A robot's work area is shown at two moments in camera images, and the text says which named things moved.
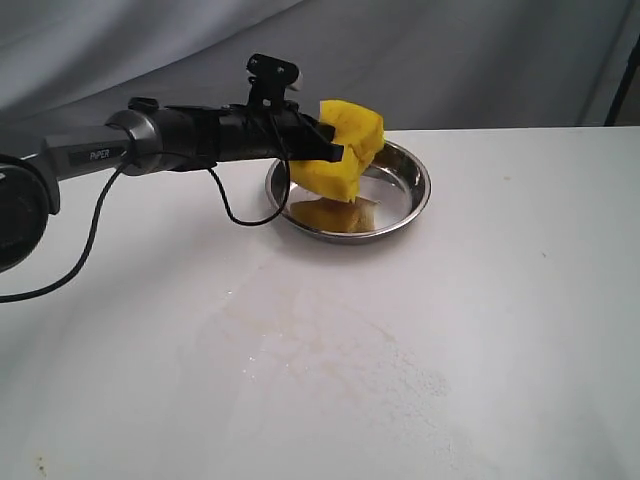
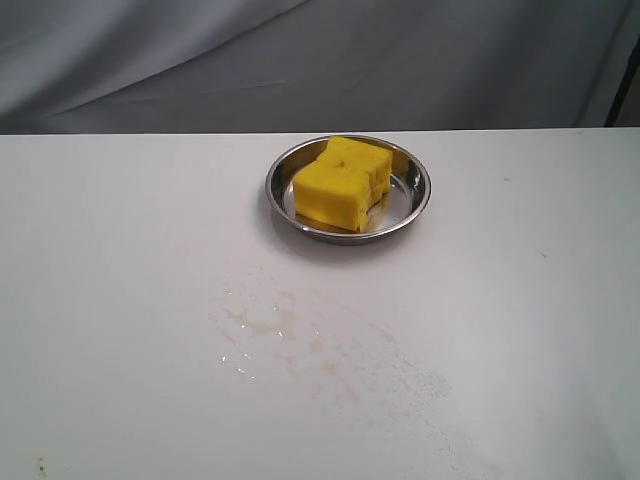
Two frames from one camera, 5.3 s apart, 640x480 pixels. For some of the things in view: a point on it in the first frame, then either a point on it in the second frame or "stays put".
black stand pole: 624,86 stays put
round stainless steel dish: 393,191 stays put
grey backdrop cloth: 423,64 stays put
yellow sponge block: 361,134 → 340,187
